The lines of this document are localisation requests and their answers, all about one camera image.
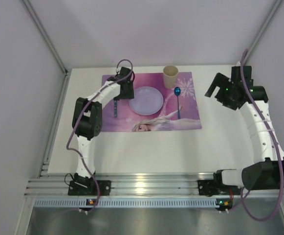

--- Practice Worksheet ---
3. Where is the green handled metal fork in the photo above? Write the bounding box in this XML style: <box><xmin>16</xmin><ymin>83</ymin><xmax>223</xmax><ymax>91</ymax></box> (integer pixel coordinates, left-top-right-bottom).
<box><xmin>113</xmin><ymin>100</ymin><xmax>118</xmax><ymax>118</ymax></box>

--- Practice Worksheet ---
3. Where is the lilac plastic plate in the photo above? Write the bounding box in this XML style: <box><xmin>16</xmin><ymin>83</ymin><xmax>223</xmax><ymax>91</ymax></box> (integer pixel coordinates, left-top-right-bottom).
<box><xmin>129</xmin><ymin>86</ymin><xmax>164</xmax><ymax>116</ymax></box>

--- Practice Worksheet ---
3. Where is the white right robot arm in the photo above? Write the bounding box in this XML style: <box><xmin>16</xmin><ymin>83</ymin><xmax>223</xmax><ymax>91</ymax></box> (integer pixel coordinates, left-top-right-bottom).
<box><xmin>205</xmin><ymin>66</ymin><xmax>284</xmax><ymax>190</ymax></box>

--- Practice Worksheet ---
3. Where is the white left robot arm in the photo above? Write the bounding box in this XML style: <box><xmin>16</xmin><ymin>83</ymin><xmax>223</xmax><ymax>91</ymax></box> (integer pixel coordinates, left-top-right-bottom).
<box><xmin>66</xmin><ymin>67</ymin><xmax>135</xmax><ymax>179</ymax></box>

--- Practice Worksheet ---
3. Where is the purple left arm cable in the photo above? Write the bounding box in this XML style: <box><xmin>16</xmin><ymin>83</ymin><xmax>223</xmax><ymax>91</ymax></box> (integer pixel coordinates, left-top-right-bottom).
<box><xmin>66</xmin><ymin>59</ymin><xmax>134</xmax><ymax>213</ymax></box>

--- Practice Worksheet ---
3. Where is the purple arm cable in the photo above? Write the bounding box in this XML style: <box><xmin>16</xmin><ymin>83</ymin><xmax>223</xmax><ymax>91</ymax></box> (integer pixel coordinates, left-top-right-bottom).
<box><xmin>226</xmin><ymin>48</ymin><xmax>284</xmax><ymax>220</ymax></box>
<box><xmin>66</xmin><ymin>59</ymin><xmax>134</xmax><ymax>213</ymax></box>

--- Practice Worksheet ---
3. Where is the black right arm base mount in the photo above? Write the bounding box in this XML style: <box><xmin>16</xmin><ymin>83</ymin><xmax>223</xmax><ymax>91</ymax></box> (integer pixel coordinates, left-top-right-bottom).
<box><xmin>197</xmin><ymin>170</ymin><xmax>240</xmax><ymax>197</ymax></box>

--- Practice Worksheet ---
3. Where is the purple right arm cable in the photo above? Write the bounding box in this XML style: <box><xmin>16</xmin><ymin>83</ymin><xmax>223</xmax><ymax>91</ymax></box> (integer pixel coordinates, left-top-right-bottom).
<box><xmin>226</xmin><ymin>48</ymin><xmax>284</xmax><ymax>220</ymax></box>

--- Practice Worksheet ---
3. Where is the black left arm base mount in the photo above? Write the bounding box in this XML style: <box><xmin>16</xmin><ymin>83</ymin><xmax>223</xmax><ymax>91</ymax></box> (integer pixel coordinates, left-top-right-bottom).
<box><xmin>64</xmin><ymin>173</ymin><xmax>111</xmax><ymax>196</ymax></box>

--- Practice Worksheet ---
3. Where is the aluminium front rail frame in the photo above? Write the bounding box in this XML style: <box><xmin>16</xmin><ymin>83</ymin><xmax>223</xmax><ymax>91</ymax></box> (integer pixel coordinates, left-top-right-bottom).
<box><xmin>24</xmin><ymin>172</ymin><xmax>284</xmax><ymax>198</ymax></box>

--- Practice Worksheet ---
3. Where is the white slotted cable duct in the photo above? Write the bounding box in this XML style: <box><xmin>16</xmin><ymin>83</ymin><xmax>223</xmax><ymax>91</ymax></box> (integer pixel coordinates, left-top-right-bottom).
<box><xmin>34</xmin><ymin>197</ymin><xmax>233</xmax><ymax>208</ymax></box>

